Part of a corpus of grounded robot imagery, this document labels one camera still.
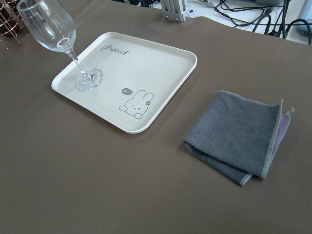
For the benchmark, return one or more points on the copper wire bottle basket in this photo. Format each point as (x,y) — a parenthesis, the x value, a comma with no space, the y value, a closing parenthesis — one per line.
(12,28)

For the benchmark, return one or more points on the cream rabbit tray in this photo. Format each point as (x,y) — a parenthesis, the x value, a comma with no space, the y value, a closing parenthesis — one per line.
(139,79)

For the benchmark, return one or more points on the grey folded cloth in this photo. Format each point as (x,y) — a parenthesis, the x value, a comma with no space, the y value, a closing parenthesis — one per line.
(237,136)

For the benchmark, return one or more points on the clear wine glass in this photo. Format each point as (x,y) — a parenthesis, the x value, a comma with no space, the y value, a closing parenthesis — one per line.
(52,27)

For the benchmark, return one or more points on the aluminium frame post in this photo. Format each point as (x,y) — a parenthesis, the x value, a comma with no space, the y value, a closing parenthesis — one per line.
(175,10)

